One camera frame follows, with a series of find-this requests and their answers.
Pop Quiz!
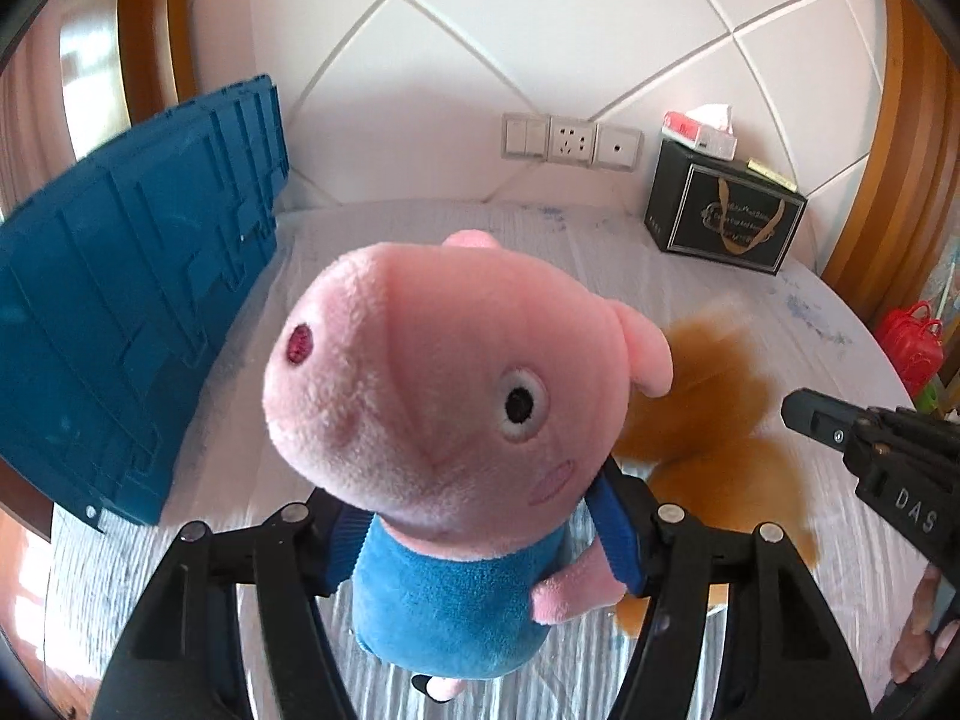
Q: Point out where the red plastic basket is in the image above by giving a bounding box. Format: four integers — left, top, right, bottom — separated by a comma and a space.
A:
874, 301, 946, 398

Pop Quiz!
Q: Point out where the pink pig plush toy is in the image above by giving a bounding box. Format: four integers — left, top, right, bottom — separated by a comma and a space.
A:
262, 229, 674, 704

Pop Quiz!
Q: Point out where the white wall switch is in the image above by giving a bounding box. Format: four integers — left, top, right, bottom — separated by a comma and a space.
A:
501, 112, 553, 161

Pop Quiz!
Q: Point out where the white padded headboard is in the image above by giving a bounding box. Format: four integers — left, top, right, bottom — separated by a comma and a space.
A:
187, 0, 895, 220

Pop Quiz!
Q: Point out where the blue plastic crate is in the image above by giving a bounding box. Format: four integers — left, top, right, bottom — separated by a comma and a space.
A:
0, 75, 292, 533

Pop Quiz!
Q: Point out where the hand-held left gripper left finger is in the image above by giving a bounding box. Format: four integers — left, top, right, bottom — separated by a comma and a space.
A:
90, 491, 376, 720

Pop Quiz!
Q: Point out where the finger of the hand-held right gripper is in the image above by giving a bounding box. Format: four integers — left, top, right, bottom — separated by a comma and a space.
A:
780, 388, 960, 460

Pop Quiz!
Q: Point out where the white wall outlet plate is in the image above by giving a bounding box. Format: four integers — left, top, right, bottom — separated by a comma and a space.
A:
594, 124, 645, 173

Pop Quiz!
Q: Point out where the person's right hand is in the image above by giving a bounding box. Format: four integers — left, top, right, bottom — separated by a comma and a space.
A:
891, 565, 949, 685

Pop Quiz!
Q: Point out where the black gift box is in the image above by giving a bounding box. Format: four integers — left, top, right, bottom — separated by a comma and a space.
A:
645, 139, 809, 276

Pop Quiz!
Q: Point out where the red and white tissue box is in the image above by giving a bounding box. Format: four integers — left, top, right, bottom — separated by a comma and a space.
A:
661, 103, 737, 161

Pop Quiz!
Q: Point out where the wooden headboard post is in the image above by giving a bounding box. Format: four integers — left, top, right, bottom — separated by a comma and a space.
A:
821, 0, 960, 325
116, 0, 197, 130

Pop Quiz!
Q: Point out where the brown plush toy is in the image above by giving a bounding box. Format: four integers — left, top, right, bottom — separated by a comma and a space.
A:
611, 298, 820, 638

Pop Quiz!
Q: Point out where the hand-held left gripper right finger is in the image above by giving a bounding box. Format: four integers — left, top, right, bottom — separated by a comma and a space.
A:
589, 457, 875, 720

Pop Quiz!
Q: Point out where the small gold box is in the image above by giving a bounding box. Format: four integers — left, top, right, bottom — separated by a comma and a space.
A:
746, 157, 800, 191

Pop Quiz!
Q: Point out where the white wall socket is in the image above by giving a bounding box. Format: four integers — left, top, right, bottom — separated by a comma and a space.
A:
547, 116, 599, 167

